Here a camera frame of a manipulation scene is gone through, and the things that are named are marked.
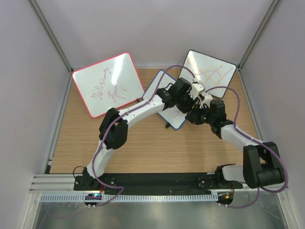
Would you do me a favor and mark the white slotted cable duct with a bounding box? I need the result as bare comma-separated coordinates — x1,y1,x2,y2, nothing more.
41,192,218,203

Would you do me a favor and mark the aluminium corner post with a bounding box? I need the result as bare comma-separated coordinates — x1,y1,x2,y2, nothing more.
238,0,282,72
28,0,73,73

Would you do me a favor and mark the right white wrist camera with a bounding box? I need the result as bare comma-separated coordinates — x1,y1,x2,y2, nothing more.
200,93,213,108

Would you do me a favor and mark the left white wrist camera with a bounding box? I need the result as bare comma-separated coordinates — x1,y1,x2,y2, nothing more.
189,83,205,100

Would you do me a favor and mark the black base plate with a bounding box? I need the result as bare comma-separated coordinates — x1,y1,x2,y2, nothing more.
74,172,243,194

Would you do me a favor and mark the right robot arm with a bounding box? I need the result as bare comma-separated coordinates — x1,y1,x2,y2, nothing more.
185,99,288,192

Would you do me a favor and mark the pink framed whiteboard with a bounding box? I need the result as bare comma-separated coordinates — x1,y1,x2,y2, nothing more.
71,52,144,118

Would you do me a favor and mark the black framed whiteboard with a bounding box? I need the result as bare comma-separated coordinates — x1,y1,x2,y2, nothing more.
179,50,237,98

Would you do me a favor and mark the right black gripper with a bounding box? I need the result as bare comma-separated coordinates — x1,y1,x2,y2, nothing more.
185,104,214,125

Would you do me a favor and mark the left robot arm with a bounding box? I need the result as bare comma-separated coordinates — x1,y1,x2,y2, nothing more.
81,78,204,191

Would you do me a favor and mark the blue framed whiteboard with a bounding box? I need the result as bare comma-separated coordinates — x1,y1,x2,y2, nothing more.
142,70,186,130

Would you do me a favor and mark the left aluminium corner post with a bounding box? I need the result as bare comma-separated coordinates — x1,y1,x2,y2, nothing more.
28,0,73,73

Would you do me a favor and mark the right aluminium corner post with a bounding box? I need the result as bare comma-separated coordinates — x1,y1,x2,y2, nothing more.
238,0,282,72

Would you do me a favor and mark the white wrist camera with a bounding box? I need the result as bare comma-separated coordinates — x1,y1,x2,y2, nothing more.
189,83,205,100
200,93,213,108

